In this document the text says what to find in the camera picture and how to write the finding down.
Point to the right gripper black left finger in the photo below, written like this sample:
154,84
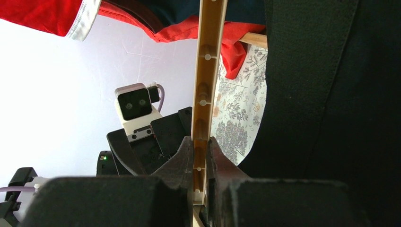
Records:
162,199

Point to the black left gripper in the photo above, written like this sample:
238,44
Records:
147,148

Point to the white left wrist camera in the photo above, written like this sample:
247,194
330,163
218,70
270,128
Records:
137,106

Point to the black underwear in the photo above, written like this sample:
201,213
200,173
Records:
333,108

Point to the beige hanger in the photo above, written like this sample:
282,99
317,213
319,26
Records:
211,24

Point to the dark navy hanging garment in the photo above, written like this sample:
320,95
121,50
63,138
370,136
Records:
159,14

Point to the wooden rack with base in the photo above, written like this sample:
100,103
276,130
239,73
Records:
256,39

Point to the red hanging garment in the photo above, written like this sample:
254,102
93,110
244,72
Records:
232,51

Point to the red white-trimmed underwear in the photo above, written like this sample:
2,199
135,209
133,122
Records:
72,19

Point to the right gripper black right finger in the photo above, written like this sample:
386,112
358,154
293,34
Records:
237,200

